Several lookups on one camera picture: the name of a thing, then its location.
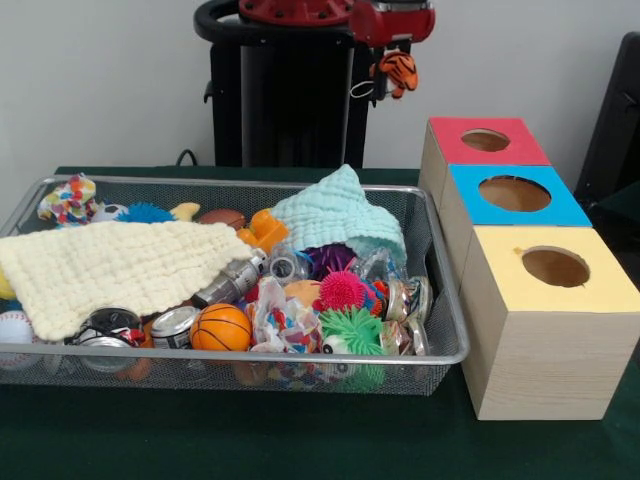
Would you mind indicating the orange toy basketball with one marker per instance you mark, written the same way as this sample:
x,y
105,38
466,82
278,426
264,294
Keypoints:
x,y
220,327

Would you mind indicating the blue spiky rubber ball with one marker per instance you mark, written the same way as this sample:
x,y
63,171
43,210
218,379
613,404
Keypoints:
x,y
149,212

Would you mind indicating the small toy soccer ball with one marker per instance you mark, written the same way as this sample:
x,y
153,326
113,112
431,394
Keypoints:
x,y
111,212

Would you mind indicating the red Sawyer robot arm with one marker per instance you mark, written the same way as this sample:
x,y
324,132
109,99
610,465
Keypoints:
x,y
300,10

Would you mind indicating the white cloth with coloured spots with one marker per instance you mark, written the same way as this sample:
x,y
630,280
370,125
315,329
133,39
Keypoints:
x,y
67,200

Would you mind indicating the white toy baseball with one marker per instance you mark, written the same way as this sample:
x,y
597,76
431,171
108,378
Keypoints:
x,y
16,327

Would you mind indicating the cream knitted cloth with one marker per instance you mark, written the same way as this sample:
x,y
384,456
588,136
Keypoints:
x,y
115,265

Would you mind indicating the green spiky rubber ball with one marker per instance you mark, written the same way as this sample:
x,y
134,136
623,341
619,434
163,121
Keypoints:
x,y
352,327

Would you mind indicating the black upright panel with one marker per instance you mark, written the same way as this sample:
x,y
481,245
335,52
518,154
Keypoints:
x,y
615,125

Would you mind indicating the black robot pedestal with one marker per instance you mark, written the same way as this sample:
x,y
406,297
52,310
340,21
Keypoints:
x,y
300,100

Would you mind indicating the dark green side table cloth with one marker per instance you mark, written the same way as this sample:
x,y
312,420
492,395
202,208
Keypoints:
x,y
622,210

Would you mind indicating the wooden box with three holes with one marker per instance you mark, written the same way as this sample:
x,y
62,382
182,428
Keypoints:
x,y
545,350

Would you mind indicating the pink spiky rubber ball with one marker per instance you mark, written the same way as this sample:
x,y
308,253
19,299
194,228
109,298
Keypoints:
x,y
340,291

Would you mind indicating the light blue waffle cloth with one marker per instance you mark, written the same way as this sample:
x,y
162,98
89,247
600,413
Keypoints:
x,y
335,210

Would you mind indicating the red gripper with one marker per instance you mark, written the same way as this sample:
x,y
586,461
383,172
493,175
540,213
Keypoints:
x,y
390,25

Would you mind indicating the orange tiger plush toy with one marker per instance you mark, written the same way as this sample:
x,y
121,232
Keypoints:
x,y
400,70

